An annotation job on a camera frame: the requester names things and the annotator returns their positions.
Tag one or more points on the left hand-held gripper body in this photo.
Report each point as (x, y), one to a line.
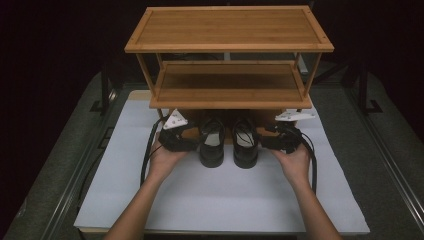
(176, 141)

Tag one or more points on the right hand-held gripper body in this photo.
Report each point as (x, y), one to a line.
(283, 140)

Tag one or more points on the black leather shoe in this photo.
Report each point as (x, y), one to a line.
(212, 155)
(245, 156)

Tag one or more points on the wooden three-tier shoe rack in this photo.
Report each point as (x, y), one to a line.
(229, 30)

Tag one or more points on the person's left hand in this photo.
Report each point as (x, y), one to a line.
(163, 163)

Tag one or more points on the person's right hand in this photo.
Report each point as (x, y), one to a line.
(298, 165)

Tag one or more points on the white table mat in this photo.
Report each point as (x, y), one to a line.
(216, 200)

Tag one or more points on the black metal stand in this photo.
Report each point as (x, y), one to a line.
(363, 86)
(105, 86)

